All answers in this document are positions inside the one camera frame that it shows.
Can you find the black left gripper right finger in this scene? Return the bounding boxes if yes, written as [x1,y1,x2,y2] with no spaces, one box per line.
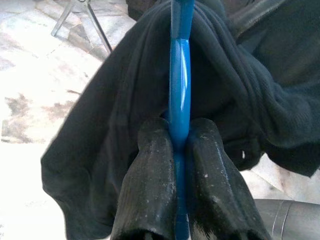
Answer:
[184,117,273,240]

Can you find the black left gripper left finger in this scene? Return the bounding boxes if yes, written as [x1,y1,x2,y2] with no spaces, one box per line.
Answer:
[110,116,180,240]

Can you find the black shirt green logo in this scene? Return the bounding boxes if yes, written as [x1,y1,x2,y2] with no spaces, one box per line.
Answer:
[40,0,320,240]

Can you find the blue plastic hanger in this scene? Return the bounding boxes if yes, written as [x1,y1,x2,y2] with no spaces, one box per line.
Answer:
[161,0,196,240]

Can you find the metal clothes rack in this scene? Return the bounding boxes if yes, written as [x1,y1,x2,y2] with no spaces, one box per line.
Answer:
[50,0,113,55]

